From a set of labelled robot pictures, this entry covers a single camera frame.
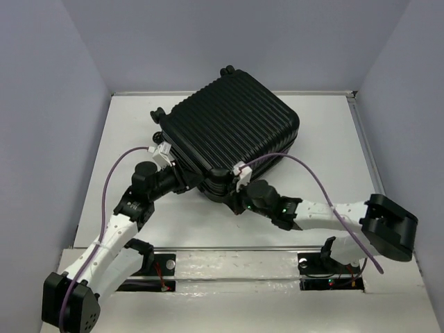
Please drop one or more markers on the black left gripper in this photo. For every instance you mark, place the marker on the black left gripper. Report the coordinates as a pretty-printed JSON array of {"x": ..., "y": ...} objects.
[{"x": 185, "y": 179}]

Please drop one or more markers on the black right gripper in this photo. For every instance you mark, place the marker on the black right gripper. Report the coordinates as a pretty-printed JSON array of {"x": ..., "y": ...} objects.
[{"x": 234, "y": 202}]

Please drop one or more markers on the black hard-shell suitcase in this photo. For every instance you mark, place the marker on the black hard-shell suitcase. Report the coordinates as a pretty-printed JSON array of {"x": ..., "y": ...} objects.
[{"x": 233, "y": 119}]

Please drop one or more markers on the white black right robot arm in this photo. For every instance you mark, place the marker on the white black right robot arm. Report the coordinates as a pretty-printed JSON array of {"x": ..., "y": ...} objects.
[{"x": 377, "y": 226}]

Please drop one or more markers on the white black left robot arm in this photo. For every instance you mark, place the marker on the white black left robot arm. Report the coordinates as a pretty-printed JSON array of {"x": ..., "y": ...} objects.
[{"x": 71, "y": 300}]

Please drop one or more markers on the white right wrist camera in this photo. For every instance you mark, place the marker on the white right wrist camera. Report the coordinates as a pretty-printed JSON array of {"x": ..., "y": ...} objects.
[{"x": 242, "y": 175}]

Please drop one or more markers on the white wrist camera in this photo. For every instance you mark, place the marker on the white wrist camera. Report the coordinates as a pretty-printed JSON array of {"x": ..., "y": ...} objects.
[
  {"x": 161, "y": 155},
  {"x": 242, "y": 175}
]

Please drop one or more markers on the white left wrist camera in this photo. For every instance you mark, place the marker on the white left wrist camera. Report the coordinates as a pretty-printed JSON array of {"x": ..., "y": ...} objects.
[{"x": 161, "y": 155}]

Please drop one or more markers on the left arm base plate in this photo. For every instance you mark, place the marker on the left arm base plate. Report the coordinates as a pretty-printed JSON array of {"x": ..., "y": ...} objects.
[{"x": 157, "y": 277}]

